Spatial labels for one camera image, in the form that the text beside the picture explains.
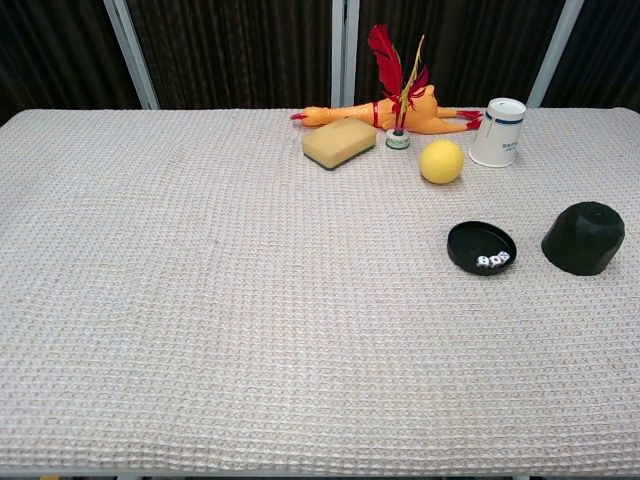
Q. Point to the beige waffle weave tablecloth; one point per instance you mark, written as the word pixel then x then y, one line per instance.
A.
pixel 240 300

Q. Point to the small white die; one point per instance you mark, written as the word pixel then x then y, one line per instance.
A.
pixel 505 255
pixel 496 260
pixel 483 261

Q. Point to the black faceted dice cup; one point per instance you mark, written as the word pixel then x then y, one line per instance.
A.
pixel 582 240

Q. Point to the white paper cup blue stripe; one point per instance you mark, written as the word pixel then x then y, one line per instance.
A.
pixel 496 137

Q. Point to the white metal screen post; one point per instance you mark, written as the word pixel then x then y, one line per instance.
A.
pixel 132 55
pixel 555 55
pixel 345 50

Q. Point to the black round tray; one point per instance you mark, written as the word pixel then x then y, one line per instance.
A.
pixel 472 242

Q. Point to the yellow foam ball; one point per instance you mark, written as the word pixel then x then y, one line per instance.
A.
pixel 441 161

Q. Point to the yellow sponge with green pad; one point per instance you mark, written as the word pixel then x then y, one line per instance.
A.
pixel 337 140

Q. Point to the dark brown curtain panel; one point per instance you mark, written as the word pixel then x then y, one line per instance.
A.
pixel 605 55
pixel 475 45
pixel 55 55
pixel 235 50

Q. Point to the orange rubber chicken toy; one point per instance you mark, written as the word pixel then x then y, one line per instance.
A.
pixel 430 117

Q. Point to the red feather shuttlecock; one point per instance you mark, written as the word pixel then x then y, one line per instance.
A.
pixel 389 65

